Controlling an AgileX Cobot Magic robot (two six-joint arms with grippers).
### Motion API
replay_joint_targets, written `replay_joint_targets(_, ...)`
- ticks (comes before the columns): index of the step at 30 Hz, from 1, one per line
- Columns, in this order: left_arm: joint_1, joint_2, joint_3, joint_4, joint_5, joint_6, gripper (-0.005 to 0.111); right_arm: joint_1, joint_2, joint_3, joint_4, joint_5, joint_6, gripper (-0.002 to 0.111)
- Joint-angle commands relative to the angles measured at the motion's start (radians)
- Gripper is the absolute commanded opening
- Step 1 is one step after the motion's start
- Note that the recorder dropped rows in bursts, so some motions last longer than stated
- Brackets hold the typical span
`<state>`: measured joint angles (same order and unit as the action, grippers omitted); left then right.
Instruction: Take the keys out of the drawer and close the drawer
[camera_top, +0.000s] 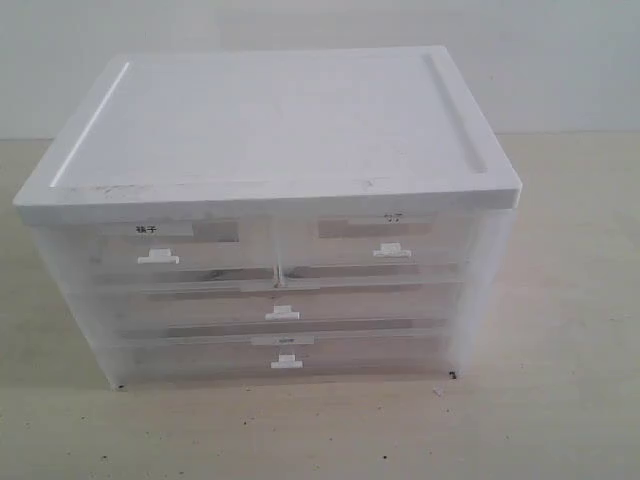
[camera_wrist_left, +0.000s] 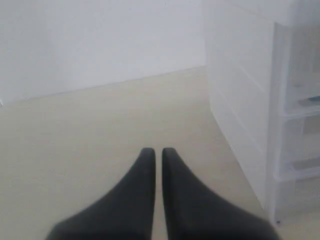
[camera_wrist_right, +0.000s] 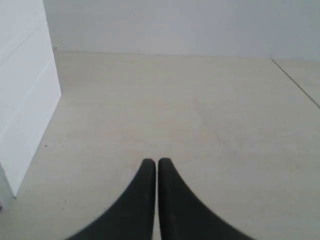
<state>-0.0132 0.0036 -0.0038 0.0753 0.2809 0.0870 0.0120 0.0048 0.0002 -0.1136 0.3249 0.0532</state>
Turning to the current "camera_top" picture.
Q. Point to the wide translucent drawer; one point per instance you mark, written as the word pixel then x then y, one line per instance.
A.
pixel 382 352
pixel 216 307

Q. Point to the top right small drawer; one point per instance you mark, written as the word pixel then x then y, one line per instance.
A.
pixel 368 241

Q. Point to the small drawer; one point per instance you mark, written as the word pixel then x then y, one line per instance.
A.
pixel 235 247
pixel 368 241

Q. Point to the white translucent drawer cabinet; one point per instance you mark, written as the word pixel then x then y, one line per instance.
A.
pixel 275 135

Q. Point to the top left small drawer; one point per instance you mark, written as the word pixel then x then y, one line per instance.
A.
pixel 235 247

